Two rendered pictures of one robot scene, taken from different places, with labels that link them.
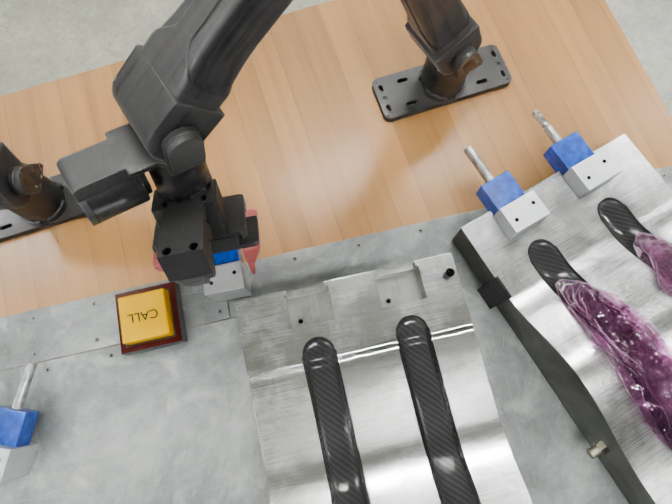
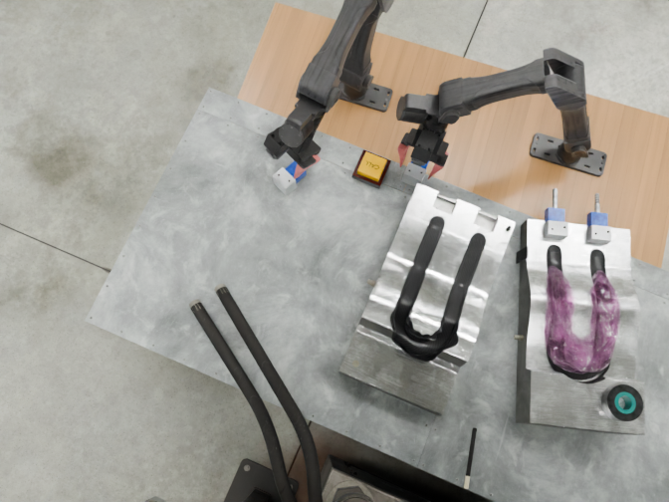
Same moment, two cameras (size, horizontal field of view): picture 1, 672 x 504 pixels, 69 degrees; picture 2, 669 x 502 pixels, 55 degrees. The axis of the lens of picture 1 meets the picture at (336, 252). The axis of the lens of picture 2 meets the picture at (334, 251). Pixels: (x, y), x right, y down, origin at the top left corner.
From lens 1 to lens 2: 1.05 m
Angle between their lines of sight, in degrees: 7
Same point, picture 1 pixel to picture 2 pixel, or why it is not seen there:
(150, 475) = (333, 229)
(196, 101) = (467, 106)
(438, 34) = (569, 132)
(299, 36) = not seen: hidden behind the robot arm
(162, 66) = (465, 90)
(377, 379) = (452, 247)
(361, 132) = (514, 151)
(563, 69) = (631, 187)
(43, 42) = not seen: outside the picture
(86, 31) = not seen: outside the picture
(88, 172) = (414, 104)
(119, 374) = (343, 182)
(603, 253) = (579, 268)
